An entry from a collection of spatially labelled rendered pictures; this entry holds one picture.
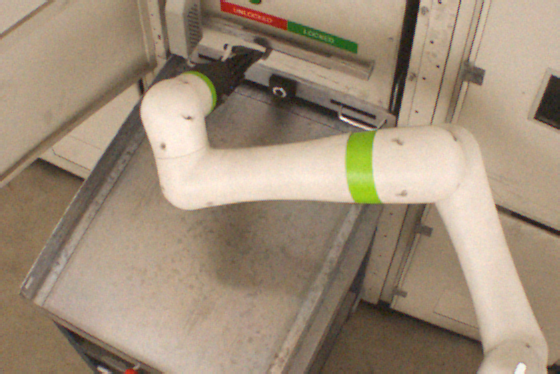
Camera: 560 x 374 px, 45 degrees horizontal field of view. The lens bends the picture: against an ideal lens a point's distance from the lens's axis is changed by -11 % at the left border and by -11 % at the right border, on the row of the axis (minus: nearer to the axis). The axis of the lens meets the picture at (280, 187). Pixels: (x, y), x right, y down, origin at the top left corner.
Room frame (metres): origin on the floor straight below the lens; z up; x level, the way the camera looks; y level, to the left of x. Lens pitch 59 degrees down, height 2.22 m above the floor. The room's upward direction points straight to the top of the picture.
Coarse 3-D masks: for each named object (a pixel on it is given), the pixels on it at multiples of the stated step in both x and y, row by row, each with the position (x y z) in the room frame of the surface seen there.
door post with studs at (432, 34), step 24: (432, 0) 0.93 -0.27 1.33; (456, 0) 0.91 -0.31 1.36; (432, 24) 0.92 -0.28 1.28; (432, 48) 0.92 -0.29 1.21; (408, 72) 0.94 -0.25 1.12; (432, 72) 0.91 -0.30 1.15; (408, 96) 0.93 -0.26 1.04; (432, 96) 0.91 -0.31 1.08; (408, 120) 0.93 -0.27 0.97; (384, 240) 0.92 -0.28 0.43; (384, 264) 0.91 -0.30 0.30
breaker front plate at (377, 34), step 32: (224, 0) 1.15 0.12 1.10; (288, 0) 1.09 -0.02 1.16; (320, 0) 1.06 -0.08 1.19; (352, 0) 1.03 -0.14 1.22; (384, 0) 1.01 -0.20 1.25; (256, 32) 1.11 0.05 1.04; (288, 32) 1.09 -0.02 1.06; (352, 32) 1.03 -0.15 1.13; (384, 32) 1.00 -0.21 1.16; (288, 64) 1.09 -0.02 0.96; (352, 64) 1.03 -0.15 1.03; (384, 64) 1.00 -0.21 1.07; (384, 96) 0.99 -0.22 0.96
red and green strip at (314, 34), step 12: (228, 12) 1.15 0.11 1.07; (240, 12) 1.14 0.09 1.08; (252, 12) 1.12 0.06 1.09; (276, 24) 1.10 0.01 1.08; (288, 24) 1.09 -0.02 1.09; (300, 24) 1.08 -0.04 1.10; (312, 36) 1.07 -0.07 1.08; (324, 36) 1.05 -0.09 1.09; (336, 36) 1.04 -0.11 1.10; (348, 48) 1.03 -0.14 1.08
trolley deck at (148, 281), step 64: (256, 128) 0.99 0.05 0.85; (320, 128) 0.99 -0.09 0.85; (128, 192) 0.82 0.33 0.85; (128, 256) 0.66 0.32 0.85; (192, 256) 0.67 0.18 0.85; (256, 256) 0.67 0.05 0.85; (320, 256) 0.67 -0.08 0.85; (64, 320) 0.51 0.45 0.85; (128, 320) 0.52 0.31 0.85; (192, 320) 0.52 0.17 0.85; (256, 320) 0.53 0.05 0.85; (320, 320) 0.53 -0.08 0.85
